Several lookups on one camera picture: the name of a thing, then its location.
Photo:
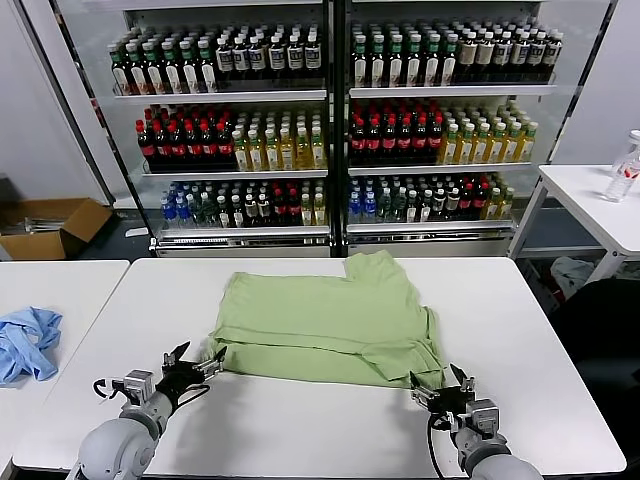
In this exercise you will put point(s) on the green-cap dark tea bottle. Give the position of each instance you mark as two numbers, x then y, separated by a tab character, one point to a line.
377	67
189	75
360	67
119	75
431	67
395	67
449	67
171	75
136	75
414	67
206	75
153	75

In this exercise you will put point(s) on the small white-cap tea bottle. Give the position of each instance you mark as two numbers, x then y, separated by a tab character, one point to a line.
222	214
236	214
411	210
425	210

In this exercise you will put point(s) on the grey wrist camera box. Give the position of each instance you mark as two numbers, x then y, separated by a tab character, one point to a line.
485	415
137	382

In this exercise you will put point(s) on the crumpled white cloth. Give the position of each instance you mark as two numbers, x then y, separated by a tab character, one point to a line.
570	275

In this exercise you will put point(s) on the open glass cooler door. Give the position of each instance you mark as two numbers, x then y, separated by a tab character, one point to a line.
582	50
97	150

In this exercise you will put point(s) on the crumpled light blue cloth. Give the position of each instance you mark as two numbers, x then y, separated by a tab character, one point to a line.
30	340

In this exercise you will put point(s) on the small yellow tea bottle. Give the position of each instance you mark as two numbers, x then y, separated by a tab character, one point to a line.
306	212
319	212
506	205
494	206

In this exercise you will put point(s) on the blue-label water bottle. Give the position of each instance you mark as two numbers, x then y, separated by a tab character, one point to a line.
166	212
354	209
181	212
369	209

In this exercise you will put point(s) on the black chair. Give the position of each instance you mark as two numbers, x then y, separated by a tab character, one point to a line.
605	325

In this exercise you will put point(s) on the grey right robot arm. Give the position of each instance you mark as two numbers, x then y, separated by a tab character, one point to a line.
495	465

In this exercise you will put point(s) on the glass-front drink cooler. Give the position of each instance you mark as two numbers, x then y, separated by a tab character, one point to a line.
225	96
450	91

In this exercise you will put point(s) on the small red-cap cola bottle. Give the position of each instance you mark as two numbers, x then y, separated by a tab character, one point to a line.
481	202
278	210
292	210
466	202

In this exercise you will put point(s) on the clear red-label water bottle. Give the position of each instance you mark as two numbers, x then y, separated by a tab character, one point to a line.
622	175

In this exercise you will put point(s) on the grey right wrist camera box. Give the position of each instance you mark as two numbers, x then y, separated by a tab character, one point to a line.
485	415

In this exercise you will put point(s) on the white side table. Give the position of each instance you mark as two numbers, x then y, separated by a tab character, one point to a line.
575	185

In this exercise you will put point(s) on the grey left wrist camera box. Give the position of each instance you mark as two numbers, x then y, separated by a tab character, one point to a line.
137	382

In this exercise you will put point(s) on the small tan-label dark bottle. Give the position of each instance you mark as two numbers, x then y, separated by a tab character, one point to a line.
439	205
263	210
452	204
250	210

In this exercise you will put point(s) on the metal parts bundle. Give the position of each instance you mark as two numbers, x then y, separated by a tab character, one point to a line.
35	225

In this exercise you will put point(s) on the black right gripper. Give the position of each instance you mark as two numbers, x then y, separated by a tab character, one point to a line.
452	407

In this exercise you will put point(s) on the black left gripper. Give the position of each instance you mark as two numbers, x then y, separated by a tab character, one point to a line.
182	385

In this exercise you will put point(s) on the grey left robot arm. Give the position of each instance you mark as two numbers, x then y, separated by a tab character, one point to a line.
115	445

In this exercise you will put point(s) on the clear green-label water bottle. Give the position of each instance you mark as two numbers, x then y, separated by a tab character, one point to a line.
196	214
398	209
384	209

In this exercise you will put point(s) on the open cardboard box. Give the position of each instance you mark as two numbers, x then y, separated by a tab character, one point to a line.
30	245

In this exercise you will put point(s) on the navy-label dark drink bottle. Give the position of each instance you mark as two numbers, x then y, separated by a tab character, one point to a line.
257	59
276	59
241	60
312	58
294	58
225	60

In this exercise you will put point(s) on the tan-label dark drink bottle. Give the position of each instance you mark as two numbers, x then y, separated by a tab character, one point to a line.
552	54
485	54
536	54
468	54
520	54
502	54

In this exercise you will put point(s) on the light green T-shirt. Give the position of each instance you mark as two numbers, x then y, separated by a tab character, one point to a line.
325	320

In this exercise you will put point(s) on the small white flat object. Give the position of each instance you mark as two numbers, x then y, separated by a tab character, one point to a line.
136	232

